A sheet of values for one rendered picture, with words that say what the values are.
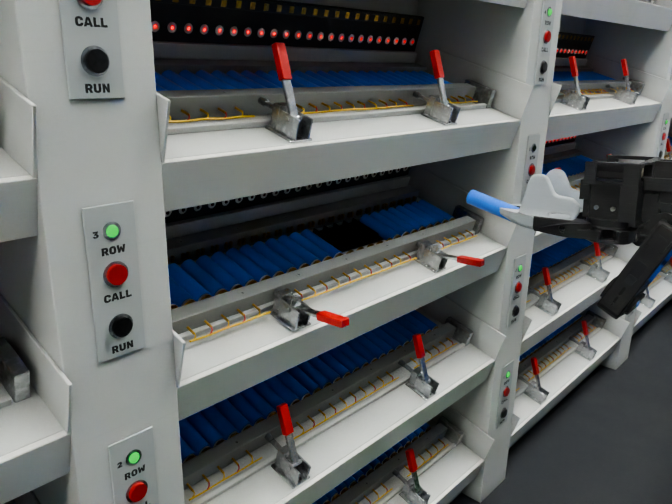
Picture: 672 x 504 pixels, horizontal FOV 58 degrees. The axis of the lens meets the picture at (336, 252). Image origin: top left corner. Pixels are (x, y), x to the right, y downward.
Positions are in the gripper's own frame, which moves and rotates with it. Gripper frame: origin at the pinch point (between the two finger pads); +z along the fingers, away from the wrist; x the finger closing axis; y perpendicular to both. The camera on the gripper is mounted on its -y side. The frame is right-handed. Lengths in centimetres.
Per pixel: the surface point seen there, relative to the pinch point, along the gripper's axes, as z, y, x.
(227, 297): 17.8, -5.7, 28.5
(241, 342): 14.6, -9.4, 29.7
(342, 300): 14.3, -9.3, 14.4
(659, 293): 12, -48, -132
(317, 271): 16.9, -5.8, 15.8
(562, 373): 15, -48, -61
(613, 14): 9, 27, -56
